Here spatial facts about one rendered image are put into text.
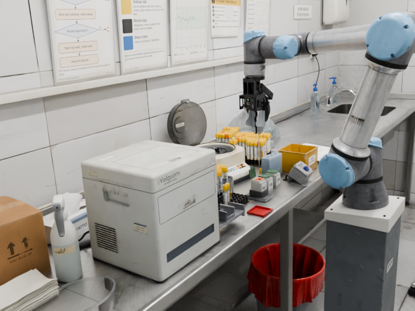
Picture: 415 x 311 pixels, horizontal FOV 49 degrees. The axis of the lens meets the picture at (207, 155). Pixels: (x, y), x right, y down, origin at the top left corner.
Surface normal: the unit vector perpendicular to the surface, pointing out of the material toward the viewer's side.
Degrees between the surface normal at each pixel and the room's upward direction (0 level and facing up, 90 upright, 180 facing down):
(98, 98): 90
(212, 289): 0
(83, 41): 93
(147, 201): 90
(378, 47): 84
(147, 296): 0
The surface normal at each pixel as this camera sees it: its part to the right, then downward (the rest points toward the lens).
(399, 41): -0.67, 0.14
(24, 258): 0.77, 0.17
